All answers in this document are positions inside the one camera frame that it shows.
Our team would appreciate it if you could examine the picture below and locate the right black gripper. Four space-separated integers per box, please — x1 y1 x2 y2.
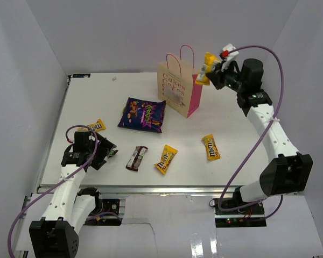
207 59 247 94

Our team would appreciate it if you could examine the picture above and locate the yellow snack bar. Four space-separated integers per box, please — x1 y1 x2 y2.
195 52 221 85

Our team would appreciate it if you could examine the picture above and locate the purple Krokant snack bag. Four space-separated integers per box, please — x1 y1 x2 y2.
117 97 166 133

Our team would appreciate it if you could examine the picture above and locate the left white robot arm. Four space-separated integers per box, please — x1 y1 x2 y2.
29 131 117 257

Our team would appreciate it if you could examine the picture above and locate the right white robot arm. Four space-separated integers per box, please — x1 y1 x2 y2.
206 59 313 214

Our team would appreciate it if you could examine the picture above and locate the beige pink paper bag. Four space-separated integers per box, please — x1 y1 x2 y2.
157 53 202 118

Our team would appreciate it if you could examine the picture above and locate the purple M&M's pack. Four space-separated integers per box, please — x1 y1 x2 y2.
108 149 118 158

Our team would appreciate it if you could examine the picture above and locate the yellow M&M's pack left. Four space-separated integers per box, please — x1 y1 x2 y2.
78 119 106 132

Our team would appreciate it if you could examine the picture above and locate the yellow m&m's pack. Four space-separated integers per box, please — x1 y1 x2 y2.
78 119 106 132
155 145 178 175
202 134 221 161

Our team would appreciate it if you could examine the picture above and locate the brown chocolate bar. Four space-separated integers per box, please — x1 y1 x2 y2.
125 146 148 171

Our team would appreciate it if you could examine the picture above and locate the yellow M&M's pack centre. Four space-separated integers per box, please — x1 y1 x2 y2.
155 145 178 175

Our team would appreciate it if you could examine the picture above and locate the yellow M&M's pack right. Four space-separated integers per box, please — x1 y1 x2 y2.
202 134 221 161

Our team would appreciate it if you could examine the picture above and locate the left blue table label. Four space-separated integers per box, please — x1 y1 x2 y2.
71 73 91 78

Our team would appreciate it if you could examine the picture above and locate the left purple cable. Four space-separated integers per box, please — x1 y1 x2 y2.
7 125 99 258

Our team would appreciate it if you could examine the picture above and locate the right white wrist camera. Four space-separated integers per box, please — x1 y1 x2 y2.
220 44 239 72

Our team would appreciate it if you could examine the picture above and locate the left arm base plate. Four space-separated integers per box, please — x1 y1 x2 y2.
85 199 122 226

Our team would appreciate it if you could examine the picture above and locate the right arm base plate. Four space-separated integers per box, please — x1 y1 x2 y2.
208 198 266 228

